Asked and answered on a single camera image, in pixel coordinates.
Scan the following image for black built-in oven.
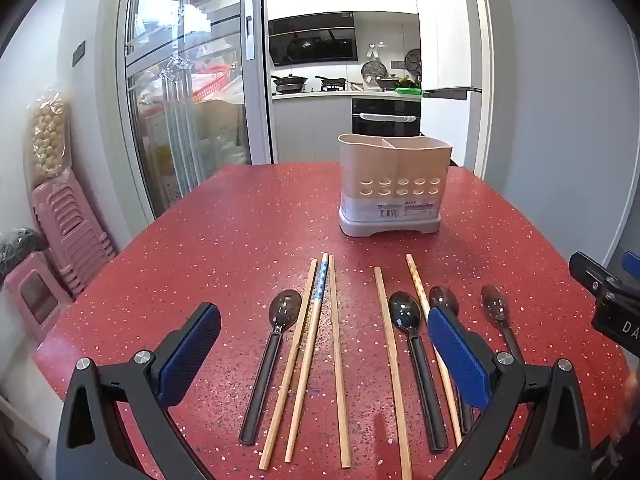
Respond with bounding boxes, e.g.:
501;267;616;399
351;98;422;137

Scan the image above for white kitchen counter cabinets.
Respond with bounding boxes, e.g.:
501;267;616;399
272;90;423;165

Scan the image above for sliding glass door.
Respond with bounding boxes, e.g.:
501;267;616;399
116;0;277;217

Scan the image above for black wok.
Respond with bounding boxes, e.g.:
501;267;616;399
271;75;309;94

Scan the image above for black bag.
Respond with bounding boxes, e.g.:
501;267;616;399
0;227;49;277

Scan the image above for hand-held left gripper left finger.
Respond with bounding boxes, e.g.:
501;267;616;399
55;301;222;480

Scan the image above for plain wooden chopstick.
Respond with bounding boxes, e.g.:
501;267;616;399
258;258;319;471
374;266;414;480
327;255;351;470

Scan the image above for beige plastic utensil holder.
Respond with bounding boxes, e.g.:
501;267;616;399
337;132;453;237

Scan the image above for white oven handle wrap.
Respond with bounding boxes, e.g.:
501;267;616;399
358;112;419;124

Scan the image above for stack of pink stools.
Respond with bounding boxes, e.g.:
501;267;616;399
30;167;119;299

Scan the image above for dark translucent plastic spoon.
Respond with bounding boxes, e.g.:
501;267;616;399
388;291;449;452
428;285;475;436
480;284;527;365
238;288;303;446

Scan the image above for blue flowered wooden chopstick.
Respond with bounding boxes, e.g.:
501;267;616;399
284;252;330;463

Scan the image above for black range hood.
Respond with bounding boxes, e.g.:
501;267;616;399
268;12;358;67

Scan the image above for white refrigerator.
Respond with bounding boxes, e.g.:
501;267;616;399
411;0;484;102

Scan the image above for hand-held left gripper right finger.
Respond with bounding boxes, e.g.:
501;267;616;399
426;305;593;480

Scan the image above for pink plastic stool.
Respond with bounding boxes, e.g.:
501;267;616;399
2;252;74;344

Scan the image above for bag of beige balls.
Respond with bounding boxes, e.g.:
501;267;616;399
25;91;71;189

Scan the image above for yellow flowered wooden chopstick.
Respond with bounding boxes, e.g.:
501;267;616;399
405;253;463;447

